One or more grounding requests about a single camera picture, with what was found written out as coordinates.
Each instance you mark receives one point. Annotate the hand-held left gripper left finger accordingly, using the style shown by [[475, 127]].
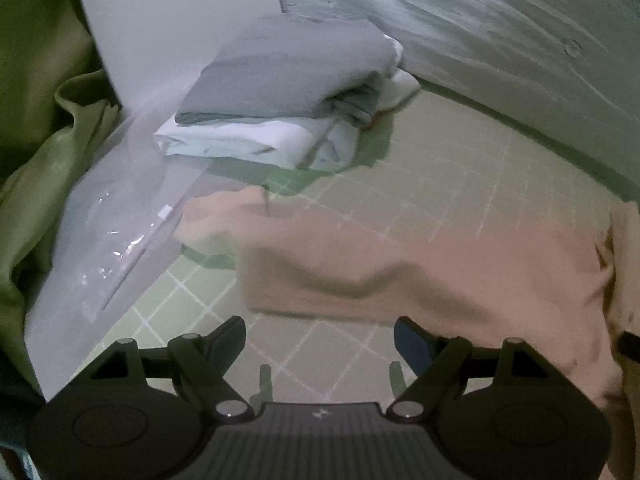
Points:
[[230, 338]]

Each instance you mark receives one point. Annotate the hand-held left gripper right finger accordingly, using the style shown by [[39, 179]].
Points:
[[410, 341]]

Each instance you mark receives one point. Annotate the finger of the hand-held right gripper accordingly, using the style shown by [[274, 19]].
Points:
[[632, 344]]

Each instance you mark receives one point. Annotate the beige garment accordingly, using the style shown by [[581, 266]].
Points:
[[425, 270]]

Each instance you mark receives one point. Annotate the clear plastic sheet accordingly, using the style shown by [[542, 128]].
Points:
[[100, 240]]

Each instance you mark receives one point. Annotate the green checked bed sheet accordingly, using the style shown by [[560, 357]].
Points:
[[425, 170]]

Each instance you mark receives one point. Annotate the folded white garment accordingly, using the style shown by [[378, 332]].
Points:
[[240, 137]]

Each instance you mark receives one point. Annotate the green curtain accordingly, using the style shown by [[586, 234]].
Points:
[[40, 160]]

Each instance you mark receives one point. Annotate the folded grey garment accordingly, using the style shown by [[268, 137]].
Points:
[[290, 60]]

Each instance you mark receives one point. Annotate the light blue carrot print curtain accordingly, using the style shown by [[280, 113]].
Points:
[[500, 25]]

